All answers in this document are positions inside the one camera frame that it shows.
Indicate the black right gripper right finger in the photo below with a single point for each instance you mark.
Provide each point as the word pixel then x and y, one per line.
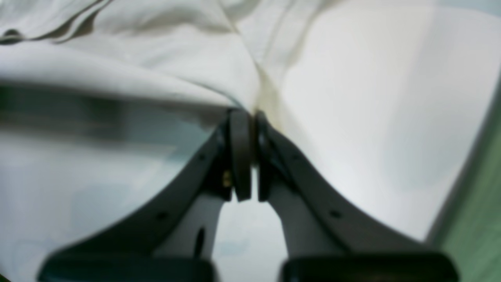
pixel 316 218

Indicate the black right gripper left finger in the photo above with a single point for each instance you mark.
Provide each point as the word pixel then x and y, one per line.
pixel 221 166

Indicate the grey t-shirt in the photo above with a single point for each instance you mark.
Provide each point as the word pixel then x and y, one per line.
pixel 222 53

